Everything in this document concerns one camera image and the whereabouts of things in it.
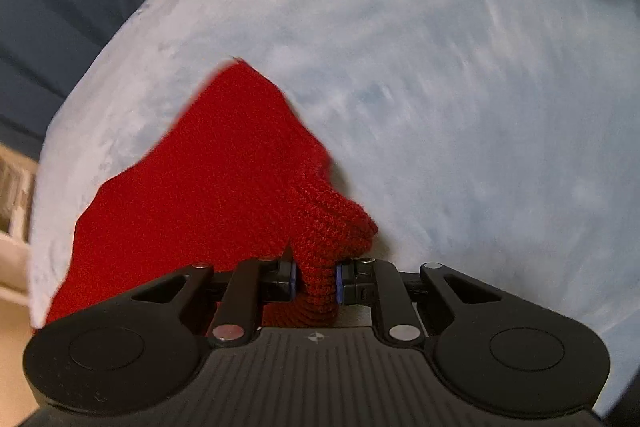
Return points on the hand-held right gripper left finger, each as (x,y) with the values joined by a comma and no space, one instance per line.
(293,283)

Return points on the light blue fleece blanket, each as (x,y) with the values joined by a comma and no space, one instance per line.
(450,107)

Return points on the red knit sweater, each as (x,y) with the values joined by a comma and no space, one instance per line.
(225,187)

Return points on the white plastic shelf unit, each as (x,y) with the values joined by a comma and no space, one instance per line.
(12,217)

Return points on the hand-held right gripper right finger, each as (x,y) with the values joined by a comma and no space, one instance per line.
(340,285)

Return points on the dark blue curtain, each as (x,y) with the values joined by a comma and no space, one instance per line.
(60,7)

